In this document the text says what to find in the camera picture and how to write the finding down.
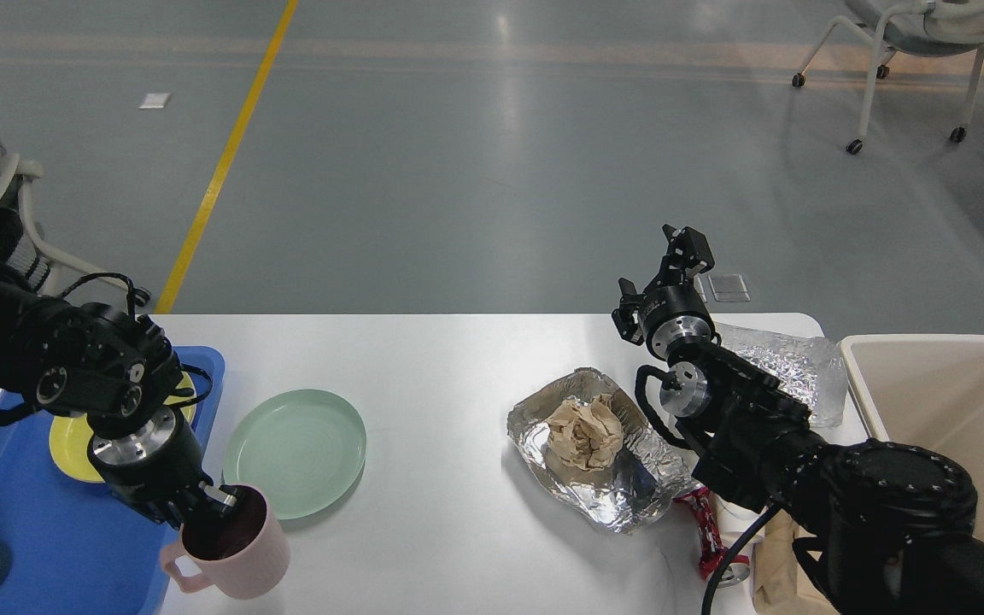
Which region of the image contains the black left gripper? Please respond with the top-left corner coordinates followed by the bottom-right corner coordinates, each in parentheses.
top-left (86, 407), bottom-right (241, 528)

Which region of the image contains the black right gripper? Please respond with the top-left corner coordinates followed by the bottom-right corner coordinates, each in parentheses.
top-left (612, 225), bottom-right (716, 358)

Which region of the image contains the pink mug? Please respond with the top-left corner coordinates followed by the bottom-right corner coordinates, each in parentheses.
top-left (159, 483), bottom-right (290, 600)

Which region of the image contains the mint green plate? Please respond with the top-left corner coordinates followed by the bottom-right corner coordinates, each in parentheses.
top-left (222, 389), bottom-right (367, 521)

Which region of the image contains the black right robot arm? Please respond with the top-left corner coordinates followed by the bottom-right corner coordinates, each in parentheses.
top-left (612, 225), bottom-right (984, 614)

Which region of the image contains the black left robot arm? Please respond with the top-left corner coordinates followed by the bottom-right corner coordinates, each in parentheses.
top-left (0, 276), bottom-right (247, 529)

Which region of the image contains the crumpled brown paper ball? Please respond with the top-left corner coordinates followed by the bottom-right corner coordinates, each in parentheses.
top-left (544, 393), bottom-right (624, 472)

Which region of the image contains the blue plastic tray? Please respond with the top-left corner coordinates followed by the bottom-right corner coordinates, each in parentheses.
top-left (0, 345), bottom-right (227, 615)

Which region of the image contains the yellow plate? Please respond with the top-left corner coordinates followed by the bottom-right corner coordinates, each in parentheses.
top-left (50, 372), bottom-right (196, 485)

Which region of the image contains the crumpled clear plastic container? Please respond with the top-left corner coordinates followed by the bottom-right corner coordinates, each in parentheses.
top-left (718, 324), bottom-right (848, 428)

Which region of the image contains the crumpled aluminium foil tray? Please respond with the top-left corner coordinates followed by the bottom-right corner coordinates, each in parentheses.
top-left (505, 367), bottom-right (700, 533)

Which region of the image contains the red snack wrapper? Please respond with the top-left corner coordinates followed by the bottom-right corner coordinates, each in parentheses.
top-left (673, 486), bottom-right (751, 588)

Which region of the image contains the white office chair left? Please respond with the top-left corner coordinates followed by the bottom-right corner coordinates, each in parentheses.
top-left (0, 152), bottom-right (152, 310)

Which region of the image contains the brown paper bag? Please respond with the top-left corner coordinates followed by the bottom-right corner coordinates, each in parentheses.
top-left (751, 512), bottom-right (837, 614)

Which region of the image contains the beige plastic bin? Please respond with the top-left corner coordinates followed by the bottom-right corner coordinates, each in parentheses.
top-left (840, 334), bottom-right (984, 541)

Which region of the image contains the grey office chair right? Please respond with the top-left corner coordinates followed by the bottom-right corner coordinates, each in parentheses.
top-left (792, 1), bottom-right (984, 155)

